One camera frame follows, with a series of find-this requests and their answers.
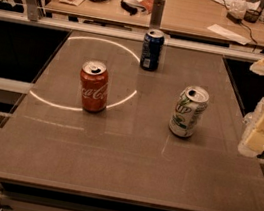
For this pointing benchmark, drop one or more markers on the white paper on right desk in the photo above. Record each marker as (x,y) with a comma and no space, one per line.
(228,34)

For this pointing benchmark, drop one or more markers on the metal post centre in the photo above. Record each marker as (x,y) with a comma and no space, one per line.
(156,14)

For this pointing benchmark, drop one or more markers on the blue pepsi can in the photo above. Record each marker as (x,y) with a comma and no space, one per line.
(151,49)

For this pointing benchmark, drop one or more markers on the red coca-cola can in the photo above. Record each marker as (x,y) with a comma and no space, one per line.
(94,82)

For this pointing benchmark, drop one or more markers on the wooden background desk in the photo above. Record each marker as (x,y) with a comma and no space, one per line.
(188,17)

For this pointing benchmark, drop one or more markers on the crumpled plastic bag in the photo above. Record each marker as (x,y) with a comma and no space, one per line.
(238,8)

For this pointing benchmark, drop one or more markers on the black power adapter with cable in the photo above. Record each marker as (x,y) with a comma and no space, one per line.
(240,22)

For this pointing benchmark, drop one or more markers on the dark bowl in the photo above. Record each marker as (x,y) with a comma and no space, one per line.
(251,16)

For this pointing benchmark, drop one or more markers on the white green 7up can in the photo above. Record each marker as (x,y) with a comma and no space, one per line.
(191,104)

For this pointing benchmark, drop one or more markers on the black sunglasses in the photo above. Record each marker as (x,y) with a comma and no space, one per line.
(131,9)

